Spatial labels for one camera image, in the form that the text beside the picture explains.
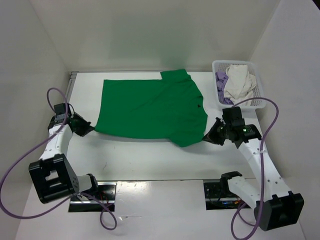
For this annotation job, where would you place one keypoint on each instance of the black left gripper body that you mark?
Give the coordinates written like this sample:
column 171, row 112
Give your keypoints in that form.
column 82, row 126

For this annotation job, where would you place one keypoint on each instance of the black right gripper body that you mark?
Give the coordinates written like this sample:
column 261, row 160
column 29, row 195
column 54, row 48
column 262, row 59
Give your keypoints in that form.
column 218, row 133

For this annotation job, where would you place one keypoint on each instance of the green t shirt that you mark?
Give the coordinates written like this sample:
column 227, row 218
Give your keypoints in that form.
column 169, row 108

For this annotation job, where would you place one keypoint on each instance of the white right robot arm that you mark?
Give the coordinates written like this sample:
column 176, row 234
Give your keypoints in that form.
column 274, row 204

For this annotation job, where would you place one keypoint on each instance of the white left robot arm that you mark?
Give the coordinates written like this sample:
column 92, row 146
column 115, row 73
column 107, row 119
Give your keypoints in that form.
column 52, row 175

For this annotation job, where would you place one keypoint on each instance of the cream white t shirt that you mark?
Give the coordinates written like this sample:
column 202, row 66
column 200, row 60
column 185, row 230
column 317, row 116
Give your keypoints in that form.
column 240, row 83

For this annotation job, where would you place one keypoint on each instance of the white plastic laundry basket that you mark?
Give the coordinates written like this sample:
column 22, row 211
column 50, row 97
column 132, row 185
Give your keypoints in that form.
column 256, row 102

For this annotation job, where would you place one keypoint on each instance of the lavender t shirt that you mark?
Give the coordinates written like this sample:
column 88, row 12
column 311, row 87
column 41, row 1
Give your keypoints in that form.
column 221, row 80

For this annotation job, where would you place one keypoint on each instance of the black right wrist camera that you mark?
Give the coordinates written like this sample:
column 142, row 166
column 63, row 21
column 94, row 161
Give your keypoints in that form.
column 232, row 117

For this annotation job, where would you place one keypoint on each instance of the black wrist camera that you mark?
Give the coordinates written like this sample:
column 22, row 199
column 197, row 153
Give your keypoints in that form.
column 232, row 117
column 62, row 112

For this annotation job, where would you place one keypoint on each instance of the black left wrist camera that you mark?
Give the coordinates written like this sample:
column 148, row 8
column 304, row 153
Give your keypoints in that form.
column 62, row 112

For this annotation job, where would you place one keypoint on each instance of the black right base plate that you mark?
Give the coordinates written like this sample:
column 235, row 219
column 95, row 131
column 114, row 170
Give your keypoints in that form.
column 216, row 199

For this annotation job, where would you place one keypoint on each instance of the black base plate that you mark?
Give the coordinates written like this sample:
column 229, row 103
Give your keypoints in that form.
column 216, row 199
column 106, row 194

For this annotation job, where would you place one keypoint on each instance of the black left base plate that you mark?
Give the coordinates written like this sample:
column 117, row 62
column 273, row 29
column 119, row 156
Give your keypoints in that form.
column 106, row 194

